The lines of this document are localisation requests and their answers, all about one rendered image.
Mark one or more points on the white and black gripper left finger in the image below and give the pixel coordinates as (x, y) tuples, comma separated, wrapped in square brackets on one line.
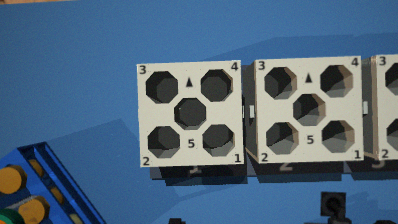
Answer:
[(176, 221)]

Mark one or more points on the blue bench mat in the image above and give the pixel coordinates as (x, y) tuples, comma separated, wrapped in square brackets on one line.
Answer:
[(68, 76)]

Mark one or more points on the blue tube rack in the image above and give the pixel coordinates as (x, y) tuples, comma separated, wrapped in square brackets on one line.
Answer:
[(56, 175)]

